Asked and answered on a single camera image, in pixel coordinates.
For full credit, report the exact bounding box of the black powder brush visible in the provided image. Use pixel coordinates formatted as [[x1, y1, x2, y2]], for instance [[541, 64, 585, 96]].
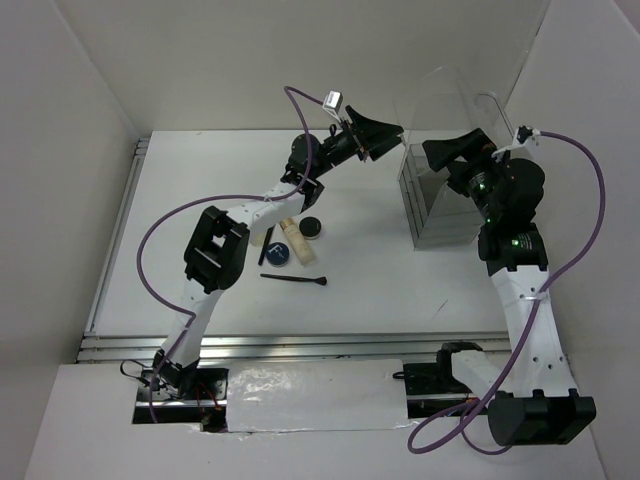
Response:
[[257, 226, 274, 266]]

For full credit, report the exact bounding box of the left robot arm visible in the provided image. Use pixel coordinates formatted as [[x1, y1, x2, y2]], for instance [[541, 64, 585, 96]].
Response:
[[152, 106, 403, 399]]

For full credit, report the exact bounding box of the cream bottle clear cap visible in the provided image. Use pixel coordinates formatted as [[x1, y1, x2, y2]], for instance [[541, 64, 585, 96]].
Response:
[[279, 218, 316, 266]]

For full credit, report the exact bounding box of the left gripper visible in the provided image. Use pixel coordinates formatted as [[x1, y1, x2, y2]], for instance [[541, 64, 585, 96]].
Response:
[[310, 106, 402, 179]]

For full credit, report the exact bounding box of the white cover plate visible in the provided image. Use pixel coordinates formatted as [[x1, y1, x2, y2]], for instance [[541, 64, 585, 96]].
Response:
[[226, 359, 410, 433]]

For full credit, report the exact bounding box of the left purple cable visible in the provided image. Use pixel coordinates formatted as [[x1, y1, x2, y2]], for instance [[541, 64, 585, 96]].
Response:
[[136, 85, 334, 425]]

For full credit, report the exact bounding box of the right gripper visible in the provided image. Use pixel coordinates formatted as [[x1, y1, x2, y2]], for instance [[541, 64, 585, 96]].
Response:
[[423, 127, 508, 221]]

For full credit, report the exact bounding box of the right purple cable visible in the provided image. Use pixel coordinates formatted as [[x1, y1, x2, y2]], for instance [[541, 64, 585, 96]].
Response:
[[407, 128, 608, 456]]

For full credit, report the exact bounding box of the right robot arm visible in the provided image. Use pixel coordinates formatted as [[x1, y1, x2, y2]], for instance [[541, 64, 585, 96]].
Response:
[[407, 126, 606, 454]]

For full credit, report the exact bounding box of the purple cable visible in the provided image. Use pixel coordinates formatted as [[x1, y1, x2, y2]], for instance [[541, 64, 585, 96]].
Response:
[[136, 85, 334, 425], [407, 128, 608, 456]]

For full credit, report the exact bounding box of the blue lid compact jar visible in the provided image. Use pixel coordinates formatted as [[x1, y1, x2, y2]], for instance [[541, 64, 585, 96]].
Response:
[[264, 242, 291, 268]]

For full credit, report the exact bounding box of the aluminium front rail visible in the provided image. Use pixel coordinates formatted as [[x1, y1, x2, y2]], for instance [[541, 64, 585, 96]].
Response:
[[76, 332, 510, 363]]

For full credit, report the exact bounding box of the clear acrylic makeup organizer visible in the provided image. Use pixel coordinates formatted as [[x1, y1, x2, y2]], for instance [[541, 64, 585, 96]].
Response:
[[391, 0, 553, 253]]

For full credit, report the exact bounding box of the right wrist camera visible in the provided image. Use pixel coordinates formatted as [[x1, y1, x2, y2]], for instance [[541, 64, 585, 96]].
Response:
[[491, 125, 541, 163]]

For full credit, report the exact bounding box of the aluminium rail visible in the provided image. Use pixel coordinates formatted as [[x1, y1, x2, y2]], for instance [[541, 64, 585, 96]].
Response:
[[83, 137, 151, 336], [76, 332, 510, 363]]

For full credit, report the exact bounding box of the black lid cosmetic jar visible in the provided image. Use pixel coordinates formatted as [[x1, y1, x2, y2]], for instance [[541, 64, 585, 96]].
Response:
[[298, 216, 322, 240]]

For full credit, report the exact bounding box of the frosted bottle gold pump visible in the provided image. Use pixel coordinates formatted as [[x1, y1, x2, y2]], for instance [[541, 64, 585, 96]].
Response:
[[251, 231, 267, 247]]

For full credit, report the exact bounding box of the aluminium left rail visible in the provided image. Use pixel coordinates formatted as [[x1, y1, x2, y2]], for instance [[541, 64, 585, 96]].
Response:
[[83, 137, 151, 336]]

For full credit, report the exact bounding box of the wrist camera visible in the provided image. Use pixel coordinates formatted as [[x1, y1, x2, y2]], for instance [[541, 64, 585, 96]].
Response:
[[491, 125, 541, 163], [322, 90, 343, 113]]

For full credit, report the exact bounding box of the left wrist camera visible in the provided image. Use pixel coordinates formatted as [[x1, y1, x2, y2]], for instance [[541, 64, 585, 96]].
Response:
[[322, 90, 343, 113]]

